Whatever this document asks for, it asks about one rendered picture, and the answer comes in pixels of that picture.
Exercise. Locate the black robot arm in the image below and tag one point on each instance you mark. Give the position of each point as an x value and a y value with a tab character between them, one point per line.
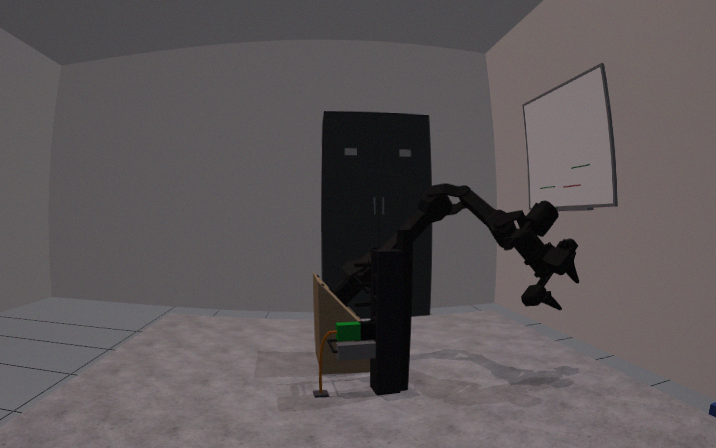
435	204

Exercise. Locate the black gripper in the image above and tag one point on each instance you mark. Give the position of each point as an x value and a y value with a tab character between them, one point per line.
536	294

